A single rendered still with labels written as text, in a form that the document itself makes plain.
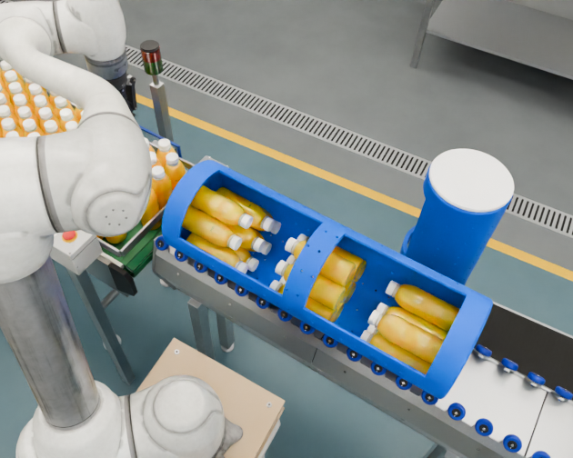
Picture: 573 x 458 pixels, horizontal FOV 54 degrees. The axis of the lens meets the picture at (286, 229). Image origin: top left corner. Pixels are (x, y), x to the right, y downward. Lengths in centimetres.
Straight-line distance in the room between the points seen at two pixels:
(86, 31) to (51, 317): 60
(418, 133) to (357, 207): 74
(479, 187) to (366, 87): 206
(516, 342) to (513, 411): 106
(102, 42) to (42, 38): 12
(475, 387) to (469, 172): 71
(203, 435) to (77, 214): 58
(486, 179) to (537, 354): 102
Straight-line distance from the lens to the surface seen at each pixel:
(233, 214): 158
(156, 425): 115
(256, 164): 331
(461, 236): 198
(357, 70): 402
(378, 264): 164
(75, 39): 128
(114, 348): 234
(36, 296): 90
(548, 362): 275
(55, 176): 76
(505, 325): 276
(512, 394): 172
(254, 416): 142
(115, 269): 185
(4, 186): 77
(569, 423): 175
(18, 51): 117
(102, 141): 79
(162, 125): 222
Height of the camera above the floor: 240
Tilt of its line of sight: 53 degrees down
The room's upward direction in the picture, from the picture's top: 3 degrees clockwise
